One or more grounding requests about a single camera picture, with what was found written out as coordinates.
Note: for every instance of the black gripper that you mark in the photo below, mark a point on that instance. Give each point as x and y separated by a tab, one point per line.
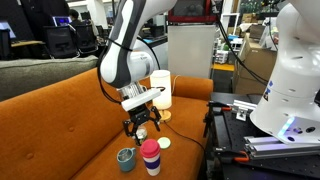
140	116

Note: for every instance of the pink cup lid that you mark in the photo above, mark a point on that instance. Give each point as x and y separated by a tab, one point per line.
150	148

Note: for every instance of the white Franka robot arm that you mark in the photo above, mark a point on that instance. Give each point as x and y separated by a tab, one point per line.
293	66

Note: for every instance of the pale green round lid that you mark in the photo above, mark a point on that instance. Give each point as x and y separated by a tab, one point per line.
164	143

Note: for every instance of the orange fabric couch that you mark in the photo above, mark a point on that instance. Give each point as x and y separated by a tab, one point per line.
60	113

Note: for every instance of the grey fabric couch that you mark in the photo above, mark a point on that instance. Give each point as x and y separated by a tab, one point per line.
33	76

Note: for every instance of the small silver cup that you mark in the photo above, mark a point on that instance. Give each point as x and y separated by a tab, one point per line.
142	135

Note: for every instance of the blue ceramic mug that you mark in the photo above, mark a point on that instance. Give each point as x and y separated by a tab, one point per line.
126	163

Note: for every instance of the white cup purple band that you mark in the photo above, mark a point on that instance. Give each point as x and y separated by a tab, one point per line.
152	165

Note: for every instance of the white shade wooden table lamp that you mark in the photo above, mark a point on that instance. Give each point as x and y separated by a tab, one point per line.
164	80

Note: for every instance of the black perforated robot table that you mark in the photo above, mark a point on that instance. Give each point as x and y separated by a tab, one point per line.
230	130

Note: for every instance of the white cabinet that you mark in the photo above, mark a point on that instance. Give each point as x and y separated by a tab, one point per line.
191	50

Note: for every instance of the black mesh office chair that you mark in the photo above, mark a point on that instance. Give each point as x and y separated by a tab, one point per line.
60	41
86	36

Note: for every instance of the white plastic storage container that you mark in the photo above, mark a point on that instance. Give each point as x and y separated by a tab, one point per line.
221	56

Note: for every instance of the red microwave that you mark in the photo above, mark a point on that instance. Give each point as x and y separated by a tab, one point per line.
200	18

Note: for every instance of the large cardboard box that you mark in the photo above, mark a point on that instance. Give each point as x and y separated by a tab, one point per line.
253	66

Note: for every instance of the seated person dark hair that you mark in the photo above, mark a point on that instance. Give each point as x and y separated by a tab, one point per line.
76	16

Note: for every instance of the aluminium extrusion rails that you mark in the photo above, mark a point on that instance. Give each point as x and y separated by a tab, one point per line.
266	148

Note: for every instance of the lit laptop screen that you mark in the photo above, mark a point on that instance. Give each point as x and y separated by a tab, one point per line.
61	20

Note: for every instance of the wooden desk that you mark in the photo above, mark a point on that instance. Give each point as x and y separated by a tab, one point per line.
26	43

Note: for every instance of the small cardboard box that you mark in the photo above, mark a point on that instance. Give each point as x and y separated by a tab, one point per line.
255	30

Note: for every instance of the computer monitor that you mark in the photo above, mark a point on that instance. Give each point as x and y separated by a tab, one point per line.
6	29

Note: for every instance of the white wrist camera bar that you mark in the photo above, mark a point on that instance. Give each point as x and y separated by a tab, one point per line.
140	100

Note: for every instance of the aluminium corner bracket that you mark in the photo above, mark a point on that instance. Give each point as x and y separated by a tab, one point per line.
242	108

